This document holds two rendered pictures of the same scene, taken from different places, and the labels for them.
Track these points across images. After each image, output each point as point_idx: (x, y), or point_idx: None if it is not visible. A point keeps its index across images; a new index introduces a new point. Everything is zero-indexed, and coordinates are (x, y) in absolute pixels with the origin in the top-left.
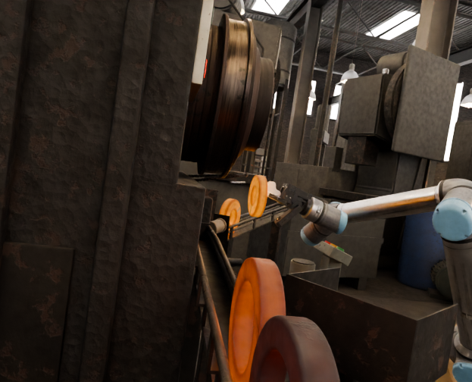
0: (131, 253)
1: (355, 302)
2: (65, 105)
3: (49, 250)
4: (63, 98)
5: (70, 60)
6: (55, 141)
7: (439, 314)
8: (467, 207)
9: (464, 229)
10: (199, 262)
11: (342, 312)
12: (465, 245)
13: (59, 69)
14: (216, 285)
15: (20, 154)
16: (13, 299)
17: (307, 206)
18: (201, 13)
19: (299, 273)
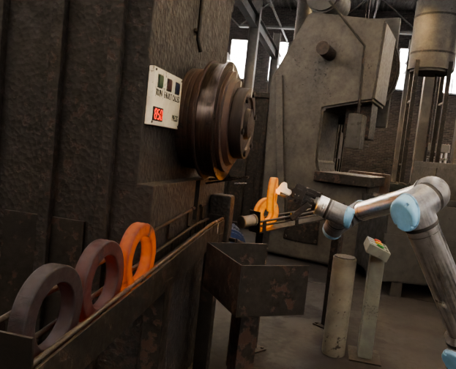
0: (113, 225)
1: (225, 257)
2: (79, 142)
3: (72, 222)
4: (77, 138)
5: (80, 117)
6: (75, 162)
7: (274, 266)
8: (411, 200)
9: (409, 220)
10: None
11: (222, 264)
12: (418, 235)
13: (75, 123)
14: None
15: (58, 169)
16: (56, 247)
17: (313, 203)
18: (148, 82)
19: (219, 243)
